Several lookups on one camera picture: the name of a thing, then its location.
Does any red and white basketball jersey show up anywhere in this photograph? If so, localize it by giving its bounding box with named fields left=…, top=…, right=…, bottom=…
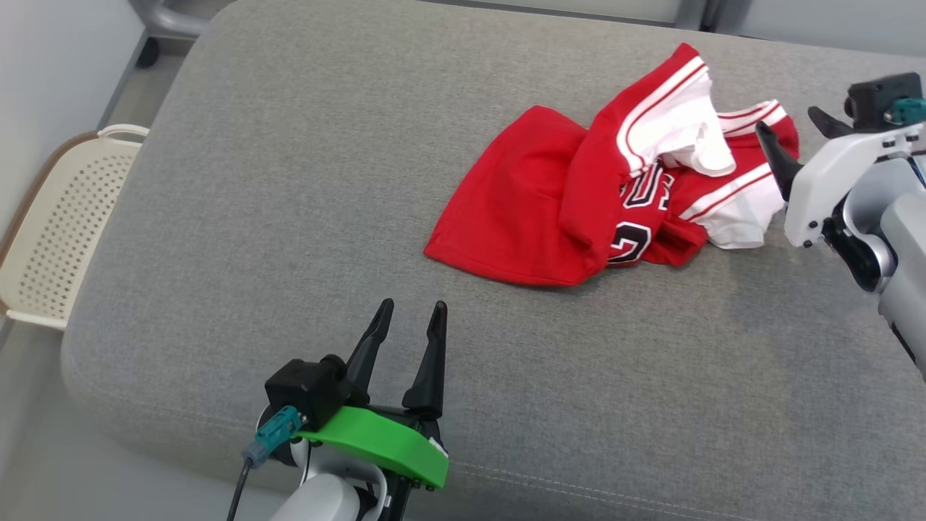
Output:
left=423, top=42, right=801, bottom=289

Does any cream perforated laundry basket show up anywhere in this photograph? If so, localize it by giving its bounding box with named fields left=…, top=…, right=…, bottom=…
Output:
left=0, top=124, right=151, bottom=333

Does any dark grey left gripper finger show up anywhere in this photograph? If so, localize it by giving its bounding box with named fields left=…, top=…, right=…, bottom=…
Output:
left=345, top=297, right=396, bottom=406
left=402, top=300, right=449, bottom=421

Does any left black cable teal plug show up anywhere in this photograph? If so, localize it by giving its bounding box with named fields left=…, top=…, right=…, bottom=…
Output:
left=226, top=404, right=304, bottom=521

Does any black cable teal plug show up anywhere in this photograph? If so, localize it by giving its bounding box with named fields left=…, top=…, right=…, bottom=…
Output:
left=891, top=98, right=926, bottom=157
left=226, top=404, right=304, bottom=521

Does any right black cable teal plug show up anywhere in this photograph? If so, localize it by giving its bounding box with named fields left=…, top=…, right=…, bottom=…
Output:
left=891, top=98, right=926, bottom=157

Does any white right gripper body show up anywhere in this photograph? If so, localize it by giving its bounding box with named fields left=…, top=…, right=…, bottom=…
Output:
left=783, top=122, right=926, bottom=250

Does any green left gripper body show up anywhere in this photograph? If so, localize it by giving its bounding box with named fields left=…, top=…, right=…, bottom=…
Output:
left=297, top=404, right=450, bottom=491

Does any grey fabric sofa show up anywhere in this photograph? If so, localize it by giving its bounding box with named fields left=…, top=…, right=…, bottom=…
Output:
left=61, top=0, right=926, bottom=521

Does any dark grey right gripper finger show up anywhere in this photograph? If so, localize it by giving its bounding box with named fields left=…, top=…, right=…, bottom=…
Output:
left=807, top=106, right=857, bottom=140
left=755, top=120, right=806, bottom=204

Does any dark grey post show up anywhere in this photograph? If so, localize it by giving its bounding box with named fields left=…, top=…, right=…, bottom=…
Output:
left=676, top=0, right=726, bottom=31

